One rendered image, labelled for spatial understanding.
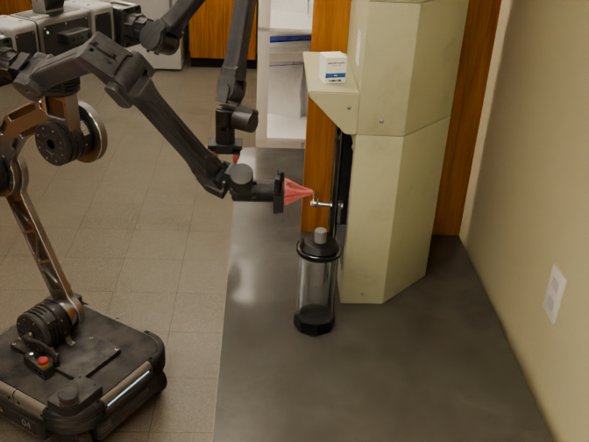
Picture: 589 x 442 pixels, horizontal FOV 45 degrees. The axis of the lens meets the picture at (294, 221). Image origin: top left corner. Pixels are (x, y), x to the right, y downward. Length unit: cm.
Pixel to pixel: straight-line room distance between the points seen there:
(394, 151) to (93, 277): 233
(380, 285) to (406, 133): 42
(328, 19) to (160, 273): 208
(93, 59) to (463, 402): 109
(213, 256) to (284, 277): 189
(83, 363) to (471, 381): 156
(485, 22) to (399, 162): 51
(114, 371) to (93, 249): 131
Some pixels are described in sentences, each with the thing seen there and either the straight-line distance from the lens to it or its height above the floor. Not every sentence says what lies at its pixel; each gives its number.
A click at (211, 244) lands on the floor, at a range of 395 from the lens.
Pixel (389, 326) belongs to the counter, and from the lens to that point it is 183.
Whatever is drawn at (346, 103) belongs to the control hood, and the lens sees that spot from 164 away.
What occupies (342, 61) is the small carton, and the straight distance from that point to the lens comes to 167.
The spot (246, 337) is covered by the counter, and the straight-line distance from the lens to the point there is 176.
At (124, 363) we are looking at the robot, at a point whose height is 24.
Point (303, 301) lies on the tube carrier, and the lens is 173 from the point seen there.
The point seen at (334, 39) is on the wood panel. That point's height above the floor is 153.
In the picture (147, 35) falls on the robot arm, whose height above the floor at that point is 145.
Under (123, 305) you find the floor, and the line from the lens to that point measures 351.
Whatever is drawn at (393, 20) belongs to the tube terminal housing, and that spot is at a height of 167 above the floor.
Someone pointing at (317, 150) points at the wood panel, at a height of 121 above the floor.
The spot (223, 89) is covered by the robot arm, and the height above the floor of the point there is 136.
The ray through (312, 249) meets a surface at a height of 118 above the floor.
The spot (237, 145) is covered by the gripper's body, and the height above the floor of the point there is 119.
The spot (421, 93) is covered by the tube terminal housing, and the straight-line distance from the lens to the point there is 169.
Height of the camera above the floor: 203
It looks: 29 degrees down
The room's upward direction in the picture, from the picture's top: 3 degrees clockwise
